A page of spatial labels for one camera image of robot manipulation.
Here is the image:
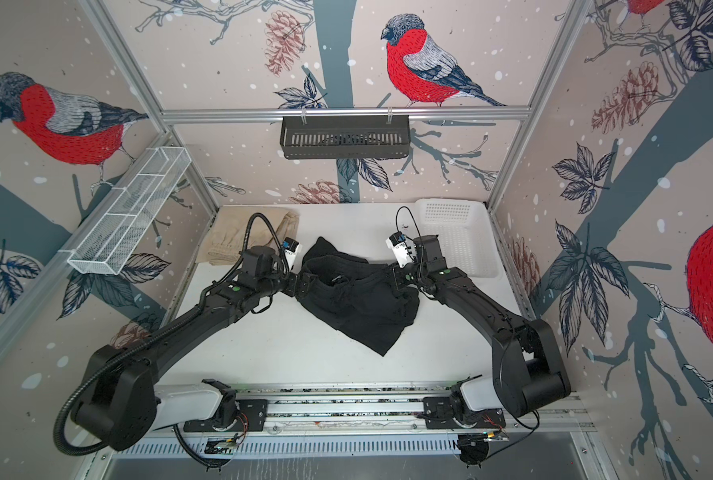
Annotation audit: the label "white plastic laundry basket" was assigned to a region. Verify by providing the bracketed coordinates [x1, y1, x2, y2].
[413, 199, 502, 279]

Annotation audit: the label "horizontal aluminium frame bar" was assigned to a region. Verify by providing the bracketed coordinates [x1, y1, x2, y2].
[160, 106, 533, 125]

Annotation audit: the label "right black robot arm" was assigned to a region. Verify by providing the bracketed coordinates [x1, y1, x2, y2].
[385, 232, 572, 418]

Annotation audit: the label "beige drawstring shorts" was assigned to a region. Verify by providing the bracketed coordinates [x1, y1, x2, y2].
[195, 206, 302, 266]

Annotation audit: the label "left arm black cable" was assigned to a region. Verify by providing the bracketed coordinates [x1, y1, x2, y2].
[51, 212, 288, 470]

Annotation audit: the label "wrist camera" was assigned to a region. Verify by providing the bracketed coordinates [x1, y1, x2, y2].
[385, 232, 414, 268]
[282, 237, 300, 271]

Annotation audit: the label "black hanging wire basket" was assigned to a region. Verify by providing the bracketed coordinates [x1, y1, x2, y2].
[280, 115, 411, 160]

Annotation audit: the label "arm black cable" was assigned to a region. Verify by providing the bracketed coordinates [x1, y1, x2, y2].
[51, 212, 288, 470]
[394, 205, 542, 460]

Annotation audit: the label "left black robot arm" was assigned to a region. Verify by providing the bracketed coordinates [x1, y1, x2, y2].
[52, 238, 300, 456]

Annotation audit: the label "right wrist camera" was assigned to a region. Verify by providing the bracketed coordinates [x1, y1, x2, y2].
[385, 232, 414, 268]

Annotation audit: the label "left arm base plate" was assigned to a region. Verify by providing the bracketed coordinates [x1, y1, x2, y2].
[182, 399, 268, 433]

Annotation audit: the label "aluminium mounting rail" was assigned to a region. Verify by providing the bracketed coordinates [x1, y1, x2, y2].
[100, 383, 597, 436]

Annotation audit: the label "black shorts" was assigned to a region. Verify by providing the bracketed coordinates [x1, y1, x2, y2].
[296, 237, 420, 356]

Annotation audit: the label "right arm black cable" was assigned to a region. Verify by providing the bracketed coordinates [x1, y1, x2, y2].
[394, 205, 542, 460]

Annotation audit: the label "white wire mesh shelf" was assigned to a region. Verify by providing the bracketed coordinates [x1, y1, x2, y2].
[68, 146, 192, 275]

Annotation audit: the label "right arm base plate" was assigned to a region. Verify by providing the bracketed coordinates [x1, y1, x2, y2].
[416, 397, 505, 430]

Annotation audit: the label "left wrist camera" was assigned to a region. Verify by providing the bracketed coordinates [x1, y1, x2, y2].
[282, 237, 300, 271]

